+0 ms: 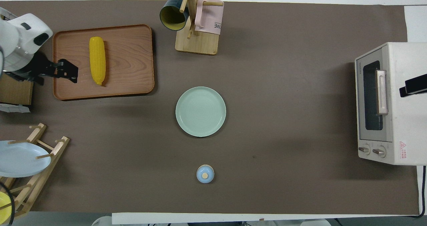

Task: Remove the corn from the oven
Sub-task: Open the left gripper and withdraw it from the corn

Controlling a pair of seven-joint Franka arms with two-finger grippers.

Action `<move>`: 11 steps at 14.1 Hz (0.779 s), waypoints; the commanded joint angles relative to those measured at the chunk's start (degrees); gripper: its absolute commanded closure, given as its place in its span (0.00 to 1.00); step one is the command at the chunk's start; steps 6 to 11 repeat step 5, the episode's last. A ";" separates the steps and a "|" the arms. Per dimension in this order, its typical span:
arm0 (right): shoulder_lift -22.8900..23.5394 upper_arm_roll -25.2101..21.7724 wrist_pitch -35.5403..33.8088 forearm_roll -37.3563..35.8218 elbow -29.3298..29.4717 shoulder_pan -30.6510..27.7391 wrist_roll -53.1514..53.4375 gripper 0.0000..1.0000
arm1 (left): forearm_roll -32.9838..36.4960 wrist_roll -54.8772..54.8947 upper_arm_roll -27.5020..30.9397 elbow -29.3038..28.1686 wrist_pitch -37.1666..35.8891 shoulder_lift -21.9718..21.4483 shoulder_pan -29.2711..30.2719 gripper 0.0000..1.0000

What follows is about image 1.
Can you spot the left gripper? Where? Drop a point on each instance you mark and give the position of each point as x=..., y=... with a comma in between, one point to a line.
x=33, y=32

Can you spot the toaster oven glass door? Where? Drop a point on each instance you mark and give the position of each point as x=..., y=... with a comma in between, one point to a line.
x=362, y=102

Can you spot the yellow corn cob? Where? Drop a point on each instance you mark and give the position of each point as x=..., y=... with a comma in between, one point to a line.
x=97, y=61

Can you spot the pale green plate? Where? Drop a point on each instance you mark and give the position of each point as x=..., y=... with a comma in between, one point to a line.
x=200, y=112

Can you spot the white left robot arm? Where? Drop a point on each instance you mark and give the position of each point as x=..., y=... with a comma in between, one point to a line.
x=6, y=46

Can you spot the white toaster oven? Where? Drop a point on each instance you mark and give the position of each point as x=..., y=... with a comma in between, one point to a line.
x=407, y=126

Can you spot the silver oven knob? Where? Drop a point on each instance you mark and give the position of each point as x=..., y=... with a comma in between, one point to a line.
x=379, y=151
x=364, y=149

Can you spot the white crumpled plastic sheet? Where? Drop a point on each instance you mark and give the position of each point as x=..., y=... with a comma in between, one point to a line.
x=15, y=108

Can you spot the wooden dish rack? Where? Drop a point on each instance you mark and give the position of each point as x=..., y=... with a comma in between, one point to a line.
x=61, y=144

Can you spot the brown wooden tray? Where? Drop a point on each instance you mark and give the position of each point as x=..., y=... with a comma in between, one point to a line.
x=133, y=62

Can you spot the light blue plate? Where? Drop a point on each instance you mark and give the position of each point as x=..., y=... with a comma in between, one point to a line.
x=20, y=159

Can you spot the dark blue mug yellow inside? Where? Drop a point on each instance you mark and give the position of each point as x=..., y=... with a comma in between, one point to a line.
x=171, y=16

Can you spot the brown table mat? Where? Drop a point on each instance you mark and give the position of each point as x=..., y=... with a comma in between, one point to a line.
x=267, y=86

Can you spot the yellow plate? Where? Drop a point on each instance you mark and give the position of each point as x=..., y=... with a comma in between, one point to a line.
x=4, y=207

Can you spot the wooden mug tree stand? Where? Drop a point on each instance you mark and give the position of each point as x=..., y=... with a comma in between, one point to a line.
x=200, y=46

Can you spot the pink mug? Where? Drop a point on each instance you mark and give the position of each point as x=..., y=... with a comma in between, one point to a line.
x=210, y=22

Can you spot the small blue jar wooden knob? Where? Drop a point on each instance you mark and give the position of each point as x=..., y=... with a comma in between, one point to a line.
x=205, y=175

